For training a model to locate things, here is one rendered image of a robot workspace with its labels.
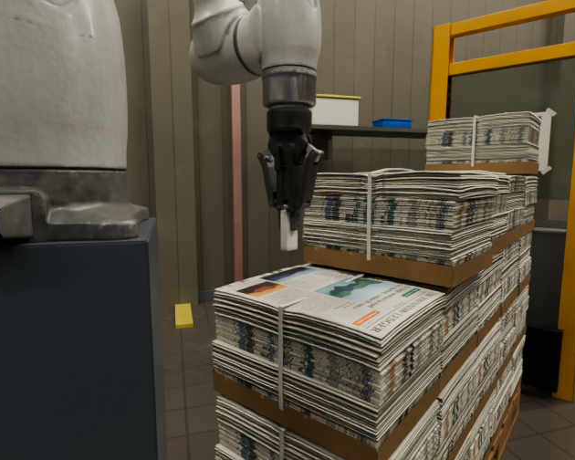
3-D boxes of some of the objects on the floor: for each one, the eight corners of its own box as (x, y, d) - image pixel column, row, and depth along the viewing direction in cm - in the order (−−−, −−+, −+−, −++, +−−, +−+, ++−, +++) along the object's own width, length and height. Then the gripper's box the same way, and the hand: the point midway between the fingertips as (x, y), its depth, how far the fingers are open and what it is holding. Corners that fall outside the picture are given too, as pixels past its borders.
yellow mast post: (550, 396, 191) (589, -12, 167) (553, 388, 198) (590, -4, 174) (573, 402, 185) (616, -18, 162) (575, 394, 192) (616, -10, 168)
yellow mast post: (417, 357, 232) (433, 26, 209) (423, 352, 239) (438, 31, 215) (433, 361, 227) (450, 22, 203) (438, 356, 234) (455, 27, 210)
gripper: (334, 108, 64) (332, 251, 67) (274, 115, 72) (275, 243, 76) (307, 100, 58) (306, 257, 62) (245, 109, 67) (246, 248, 70)
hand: (288, 230), depth 68 cm, fingers closed
